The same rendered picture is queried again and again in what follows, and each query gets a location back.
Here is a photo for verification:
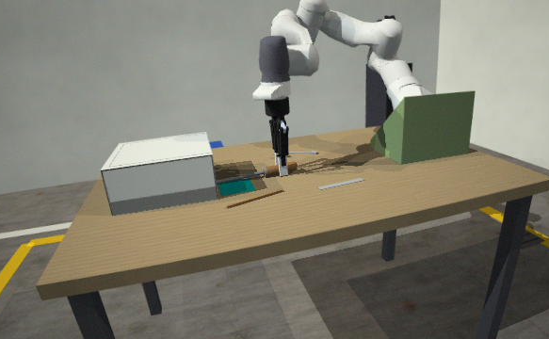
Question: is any teal square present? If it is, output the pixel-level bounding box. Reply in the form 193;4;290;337
218;178;255;196

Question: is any wooden handle with grey metal rod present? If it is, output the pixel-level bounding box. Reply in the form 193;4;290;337
216;161;298;184

